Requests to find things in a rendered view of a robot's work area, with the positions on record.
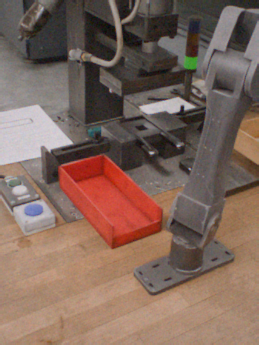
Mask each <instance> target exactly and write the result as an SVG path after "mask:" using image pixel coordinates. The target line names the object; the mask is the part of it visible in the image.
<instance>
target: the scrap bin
mask: <svg viewBox="0 0 259 345"><path fill-rule="evenodd" d="M59 188H60V189H61V190H62V191H63V192H64V193H65V195H66V196H67V197H68V198H70V201H71V202H72V203H73V205H75V206H76V207H77V209H78V211H80V212H81V214H83V215H84V217H85V219H87V220H88V222H89V223H90V224H91V225H92V227H93V228H94V229H95V230H96V232H97V233H98V234H99V235H100V236H101V237H102V238H103V240H104V241H105V242H107V245H108V246H109V247H110V249H111V250H114V249H115V248H117V247H120V246H123V245H125V244H127V243H130V242H135V241H137V240H138V239H142V238H144V237H146V236H149V235H153V234H156V233H159V232H160V231H161V226H162V218H163V208H162V207H161V206H160V205H159V204H157V203H156V202H155V201H154V200H153V199H152V198H151V197H150V196H149V195H148V194H146V193H145V192H144V190H142V189H141V188H140V187H139V186H138V185H137V184H136V183H135V182H134V181H132V180H131V178H130V177H129V176H127V175H126V174H125V173H124V172H123V171H122V170H121V168H119V167H118V166H116V165H115V163H114V162H113V161H112V160H110V159H109V158H108V157H107V156H106V155H105V154H102V155H99V156H94V157H92V158H88V159H84V160H78V161H76V162H71V163H68V164H65V165H62V166H59Z"/></svg>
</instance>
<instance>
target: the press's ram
mask: <svg viewBox="0 0 259 345"><path fill-rule="evenodd" d="M122 34H123V51H122V57H124V58H127V59H129V60H125V61H124V63H123V64H119V65H114V66H113V67H106V66H103V67H100V82H101V83H102V84H104V85H105V86H107V87H109V91H110V92H111V93H116V94H118V95H120V96H124V95H129V94H137V93H141V92H147V91H150V90H154V89H159V88H163V87H170V86H174V85H180V84H183V83H185V76H186V69H185V68H183V67H181V66H180V65H178V64H177V62H178V55H175V54H173V53H172V52H171V51H169V50H166V49H164V48H162V47H160V46H158V41H159V40H160V39H161V37H159V38H154V39H151V40H149V43H144V42H143V41H144V40H142V39H141V37H139V36H138V35H134V34H131V35H128V34H127V31H125V28H124V27H122ZM95 40H96V41H98V42H100V43H102V44H104V45H105V46H107V47H108V48H109V49H112V50H114V51H115V52H116V50H117V37H116V28H115V27H114V28H96V29H95Z"/></svg>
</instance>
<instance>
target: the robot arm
mask: <svg viewBox="0 0 259 345"><path fill-rule="evenodd" d="M236 23H237V24H236ZM235 24H236V28H235V33H234V41H235V42H236V43H237V44H240V45H245V46H247V51H246V52H240V51H235V50H232V49H230V43H231V38H232V31H233V29H234V26H235ZM202 77H203V80H204V81H205V83H204V86H203V87H204V88H207V89H208V92H207V97H206V100H207V109H206V115H205V120H204V124H203V131H202V135H201V138H200V143H199V146H198V149H197V157H196V160H195V163H194V165H193V168H192V171H191V173H190V175H189V179H188V180H187V182H186V183H185V184H184V187H183V190H182V191H180V192H178V193H177V197H176V198H175V199H174V201H173V205H172V206H171V208H170V211H169V213H171V214H170V218H169V219H168V221H167V223H166V231H168V232H170V233H172V234H173V235H172V242H171V248H170V253H169V254H168V255H167V256H162V257H160V258H159V259H156V260H153V261H152V262H149V263H146V264H143V265H141V266H138V267H136V268H135V269H134V271H133V275H134V277H135V278H136V279H137V281H138V282H139V283H140V284H141V286H143V287H144V290H145V291H146V292H148V293H149V294H150V295H152V296H156V295H158V294H159V293H164V292H166V291H168V290H170V289H172V288H174V287H175V286H180V285H181V284H183V283H186V282H188V281H189V280H192V279H194V278H197V277H199V276H203V275H204V274H205V273H209V272H210V271H214V270H216V269H218V268H220V267H222V266H225V265H226V264H228V263H232V262H233V261H234V257H235V255H234V254H233V252H232V251H230V250H229V249H228V248H227V247H226V246H225V245H224V244H223V243H222V242H220V241H219V240H218V239H217V238H214V237H215V234H216V233H217V231H218V227H219V225H220V222H221V220H222V213H223V211H224V206H225V204H226V199H225V198H224V197H225V194H226V189H225V188H226V175H227V168H228V166H229V162H230V158H231V155H232V153H233V147H234V143H235V140H236V138H237V134H238V131H239V128H240V126H241V122H242V119H243V117H244V116H245V114H246V112H247V109H248V108H249V107H250V106H251V102H252V99H253V98H256V97H257V96H259V9H258V8H251V9H245V8H237V7H233V6H228V7H226V8H225V9H224V10H223V12H222V14H221V16H220V19H219V22H218V23H217V28H216V30H215V32H214V36H213V37H212V39H211V41H210V46H209V49H208V50H207V53H206V55H205V58H204V59H203V66H202Z"/></svg>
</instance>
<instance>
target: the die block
mask: <svg viewBox="0 0 259 345"><path fill-rule="evenodd" d="M171 135H172V136H174V137H176V138H178V139H182V143H183V144H184V145H185V146H186V140H187V129H185V130H182V131H176V132H172V133H171ZM101 136H104V137H107V138H108V139H110V149H109V152H107V153H101V155H102V154H105V155H106V156H107V157H108V158H109V159H110V160H112V161H113V162H114V163H115V165H116V166H118V167H119V168H121V170H122V171H126V170H129V169H133V168H137V167H141V166H142V164H143V151H142V150H141V149H140V148H138V147H137V145H136V142H135V143H132V144H129V145H126V146H120V145H119V144H118V143H117V142H115V140H114V139H111V138H110V137H109V136H108V135H107V133H105V132H104V131H102V130H101ZM145 141H147V142H148V143H149V144H150V145H151V146H153V147H154V148H155V149H156V150H157V151H158V152H159V153H158V154H160V156H161V157H163V158H164V159H169V158H172V157H174V156H178V155H181V154H184V153H185V146H184V147H182V148H181V149H176V148H175V147H174V146H171V145H170V144H168V143H167V142H166V141H165V140H164V139H162V137H161V136H159V137H156V138H152V139H145Z"/></svg>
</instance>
